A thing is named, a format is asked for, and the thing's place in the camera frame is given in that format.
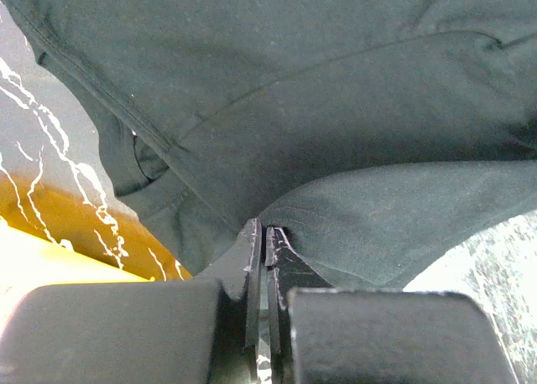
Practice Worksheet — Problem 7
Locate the yellow plastic bin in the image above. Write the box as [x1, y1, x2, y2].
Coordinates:
[1, 174, 192, 326]

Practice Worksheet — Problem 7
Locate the black t-shirt with blue logo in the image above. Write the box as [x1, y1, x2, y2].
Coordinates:
[2, 0, 536, 288]

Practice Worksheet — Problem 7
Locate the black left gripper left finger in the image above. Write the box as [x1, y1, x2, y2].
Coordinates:
[198, 219, 263, 383]

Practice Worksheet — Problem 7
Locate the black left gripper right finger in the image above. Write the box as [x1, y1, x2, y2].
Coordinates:
[265, 226, 332, 383]

